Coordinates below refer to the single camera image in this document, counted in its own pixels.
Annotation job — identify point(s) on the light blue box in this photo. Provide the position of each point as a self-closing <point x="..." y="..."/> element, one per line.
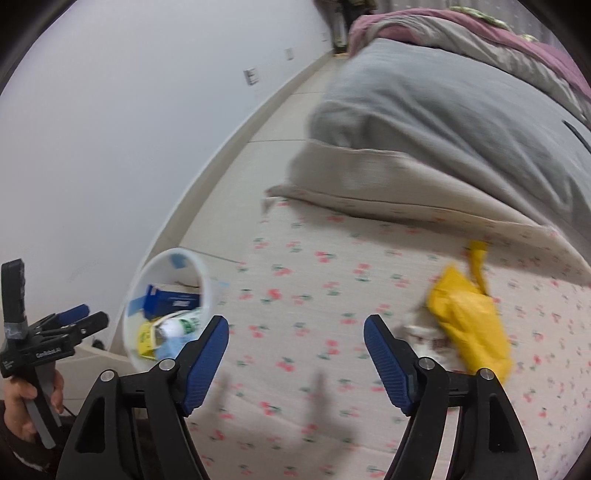
<point x="168" y="350"/>

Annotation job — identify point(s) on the cherry print bed sheet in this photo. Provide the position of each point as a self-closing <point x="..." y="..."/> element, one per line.
<point x="323" y="300"/>

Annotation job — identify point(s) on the white tissue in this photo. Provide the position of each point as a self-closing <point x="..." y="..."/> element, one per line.
<point x="422" y="339"/>

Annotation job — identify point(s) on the dark blue box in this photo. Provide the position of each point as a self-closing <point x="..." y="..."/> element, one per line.
<point x="168" y="300"/>

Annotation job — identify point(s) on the white patterned waste bin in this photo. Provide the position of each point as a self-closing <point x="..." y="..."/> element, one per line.
<point x="143" y="286"/>

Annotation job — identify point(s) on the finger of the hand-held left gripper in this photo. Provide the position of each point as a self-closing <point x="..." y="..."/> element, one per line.
<point x="69" y="314"/>
<point x="90" y="324"/>

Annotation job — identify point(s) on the white furniture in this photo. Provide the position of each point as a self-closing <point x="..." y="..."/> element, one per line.
<point x="83" y="367"/>

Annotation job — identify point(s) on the yellow plastic bag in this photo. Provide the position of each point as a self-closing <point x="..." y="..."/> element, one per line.
<point x="471" y="318"/>

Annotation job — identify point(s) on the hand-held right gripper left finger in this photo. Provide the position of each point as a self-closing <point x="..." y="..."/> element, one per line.
<point x="207" y="364"/>

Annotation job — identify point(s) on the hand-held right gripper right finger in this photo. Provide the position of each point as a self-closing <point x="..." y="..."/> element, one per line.
<point x="388" y="364"/>

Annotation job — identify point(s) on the pink blanket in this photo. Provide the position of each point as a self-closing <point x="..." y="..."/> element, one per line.
<point x="531" y="50"/>

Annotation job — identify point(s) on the person's left hand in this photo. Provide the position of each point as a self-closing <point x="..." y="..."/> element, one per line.
<point x="18" y="406"/>

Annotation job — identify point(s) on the dark furniture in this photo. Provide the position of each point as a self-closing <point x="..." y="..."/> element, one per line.
<point x="344" y="21"/>

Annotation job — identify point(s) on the grey quilt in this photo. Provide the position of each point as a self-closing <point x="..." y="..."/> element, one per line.
<point x="438" y="101"/>

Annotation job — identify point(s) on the person's left forearm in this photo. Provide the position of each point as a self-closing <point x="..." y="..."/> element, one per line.
<point x="18" y="459"/>

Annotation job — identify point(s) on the large wall socket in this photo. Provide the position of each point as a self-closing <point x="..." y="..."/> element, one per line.
<point x="251" y="75"/>

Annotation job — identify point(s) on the yellow tissue packet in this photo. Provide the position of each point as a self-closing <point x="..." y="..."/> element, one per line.
<point x="147" y="339"/>

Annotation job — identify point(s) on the small wall socket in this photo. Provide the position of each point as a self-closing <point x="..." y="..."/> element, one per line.
<point x="289" y="54"/>

